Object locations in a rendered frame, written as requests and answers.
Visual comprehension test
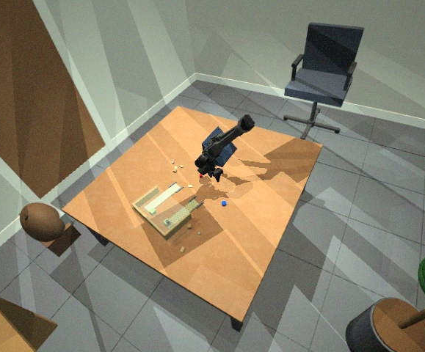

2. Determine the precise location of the yellow strip with teal polka dots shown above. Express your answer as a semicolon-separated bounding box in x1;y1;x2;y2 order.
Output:
184;199;199;212

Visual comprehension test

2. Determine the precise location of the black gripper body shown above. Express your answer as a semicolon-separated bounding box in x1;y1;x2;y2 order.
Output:
207;160;223;177

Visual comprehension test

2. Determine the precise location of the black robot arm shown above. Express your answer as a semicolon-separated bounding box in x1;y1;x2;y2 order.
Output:
195;114;255;175

